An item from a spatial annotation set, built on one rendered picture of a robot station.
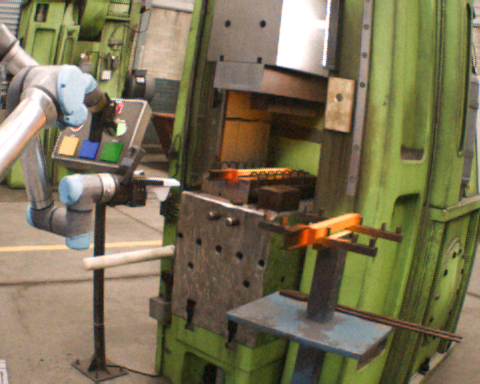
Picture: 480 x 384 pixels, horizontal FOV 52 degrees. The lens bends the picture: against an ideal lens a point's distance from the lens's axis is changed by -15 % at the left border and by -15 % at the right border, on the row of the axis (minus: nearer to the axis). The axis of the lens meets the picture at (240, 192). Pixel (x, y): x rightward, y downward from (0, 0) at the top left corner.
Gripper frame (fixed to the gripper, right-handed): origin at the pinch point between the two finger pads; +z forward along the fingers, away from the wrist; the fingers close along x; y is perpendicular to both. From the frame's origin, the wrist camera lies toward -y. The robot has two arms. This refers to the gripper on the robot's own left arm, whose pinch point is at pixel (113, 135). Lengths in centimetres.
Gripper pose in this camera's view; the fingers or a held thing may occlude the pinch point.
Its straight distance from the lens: 204.7
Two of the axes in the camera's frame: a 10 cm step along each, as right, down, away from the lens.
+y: 2.2, -9.1, 3.4
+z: 1.5, 3.8, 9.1
